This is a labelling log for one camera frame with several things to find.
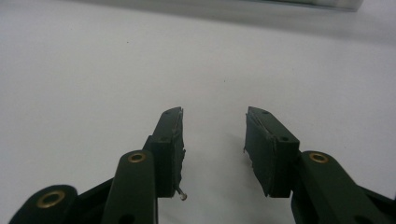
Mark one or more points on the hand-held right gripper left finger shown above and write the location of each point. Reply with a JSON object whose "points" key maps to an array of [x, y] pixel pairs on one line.
{"points": [[166, 155]]}

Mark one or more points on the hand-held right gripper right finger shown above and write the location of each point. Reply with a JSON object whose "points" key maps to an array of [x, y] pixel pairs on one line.
{"points": [[269, 155]]}

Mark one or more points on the two-tier metal shoe rack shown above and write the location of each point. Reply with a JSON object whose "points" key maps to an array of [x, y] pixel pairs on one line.
{"points": [[311, 3]]}

